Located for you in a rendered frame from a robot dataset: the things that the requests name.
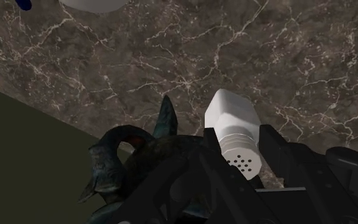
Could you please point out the dark bird figure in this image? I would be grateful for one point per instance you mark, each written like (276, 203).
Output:
(129, 164)

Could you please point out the blue object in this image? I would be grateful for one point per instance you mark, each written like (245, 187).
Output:
(24, 4)

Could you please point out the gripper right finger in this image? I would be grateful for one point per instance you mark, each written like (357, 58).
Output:
(302, 173)

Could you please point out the white salt shaker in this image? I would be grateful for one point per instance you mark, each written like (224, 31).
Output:
(234, 124)

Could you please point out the white round dish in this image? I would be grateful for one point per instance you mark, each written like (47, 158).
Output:
(93, 4)

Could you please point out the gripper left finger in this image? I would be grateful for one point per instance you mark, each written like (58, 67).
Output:
(197, 176)

